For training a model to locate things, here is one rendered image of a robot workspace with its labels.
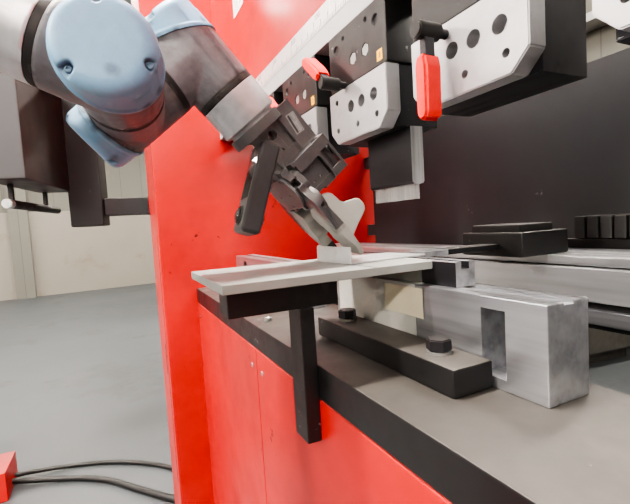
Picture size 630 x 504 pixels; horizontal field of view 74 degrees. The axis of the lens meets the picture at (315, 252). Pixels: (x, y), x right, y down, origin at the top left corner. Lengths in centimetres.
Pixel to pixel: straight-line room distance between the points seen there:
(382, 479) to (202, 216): 105
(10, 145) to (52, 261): 796
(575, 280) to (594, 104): 43
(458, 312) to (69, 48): 43
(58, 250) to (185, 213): 814
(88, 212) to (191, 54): 143
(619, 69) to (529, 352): 68
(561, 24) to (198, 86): 36
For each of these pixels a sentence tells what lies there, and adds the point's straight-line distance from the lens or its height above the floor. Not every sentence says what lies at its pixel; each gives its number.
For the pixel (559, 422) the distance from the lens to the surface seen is 43.
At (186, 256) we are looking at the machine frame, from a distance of 136.
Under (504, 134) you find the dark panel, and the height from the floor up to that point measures 124.
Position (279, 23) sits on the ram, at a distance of 94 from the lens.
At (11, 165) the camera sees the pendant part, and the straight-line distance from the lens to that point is 153.
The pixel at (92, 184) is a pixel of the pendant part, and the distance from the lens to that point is 189.
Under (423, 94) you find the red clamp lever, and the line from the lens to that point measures 45.
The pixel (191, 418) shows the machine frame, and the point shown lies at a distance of 147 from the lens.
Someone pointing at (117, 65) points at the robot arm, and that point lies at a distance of 35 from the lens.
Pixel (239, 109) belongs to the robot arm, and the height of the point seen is 119.
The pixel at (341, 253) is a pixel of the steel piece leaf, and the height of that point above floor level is 101.
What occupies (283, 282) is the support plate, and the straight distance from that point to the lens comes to 43.
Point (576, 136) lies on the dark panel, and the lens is 103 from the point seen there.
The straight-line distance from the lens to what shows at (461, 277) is 52.
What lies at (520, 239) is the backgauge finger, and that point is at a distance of 70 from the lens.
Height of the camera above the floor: 105
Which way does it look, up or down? 4 degrees down
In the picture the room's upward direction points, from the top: 3 degrees counter-clockwise
